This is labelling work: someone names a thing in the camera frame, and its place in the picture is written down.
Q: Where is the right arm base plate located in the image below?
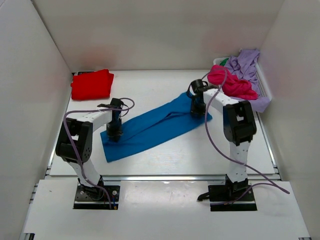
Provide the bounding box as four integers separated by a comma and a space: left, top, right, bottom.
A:
197, 184, 258, 212

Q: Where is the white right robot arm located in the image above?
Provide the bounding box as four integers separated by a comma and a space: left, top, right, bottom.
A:
186, 79, 257, 200

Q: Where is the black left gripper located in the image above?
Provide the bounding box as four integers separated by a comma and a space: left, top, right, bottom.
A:
107, 118, 124, 142

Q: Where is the red folded t shirt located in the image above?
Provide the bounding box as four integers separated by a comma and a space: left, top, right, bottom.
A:
70, 69, 114, 101

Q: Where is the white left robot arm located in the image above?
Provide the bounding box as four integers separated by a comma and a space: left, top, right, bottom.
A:
55, 98, 125, 199

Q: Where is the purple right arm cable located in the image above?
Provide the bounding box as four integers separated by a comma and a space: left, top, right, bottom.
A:
199, 66, 291, 207

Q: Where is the lavender t shirt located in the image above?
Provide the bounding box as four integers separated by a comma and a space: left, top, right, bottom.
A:
224, 49, 271, 113

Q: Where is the aluminium table edge rail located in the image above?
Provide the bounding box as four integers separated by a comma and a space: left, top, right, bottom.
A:
44, 69, 281, 182

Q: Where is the blue t shirt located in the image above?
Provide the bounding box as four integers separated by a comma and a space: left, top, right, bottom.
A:
100, 92, 205, 163

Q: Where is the white plastic basket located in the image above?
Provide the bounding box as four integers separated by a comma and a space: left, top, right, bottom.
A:
214, 62, 271, 101

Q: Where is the green t shirt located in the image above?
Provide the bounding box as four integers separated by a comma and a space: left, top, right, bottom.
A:
219, 58, 229, 67

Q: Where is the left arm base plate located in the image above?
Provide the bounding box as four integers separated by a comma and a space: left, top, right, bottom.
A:
73, 184, 121, 211

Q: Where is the pink t shirt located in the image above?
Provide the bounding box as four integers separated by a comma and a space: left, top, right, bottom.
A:
207, 64, 258, 101

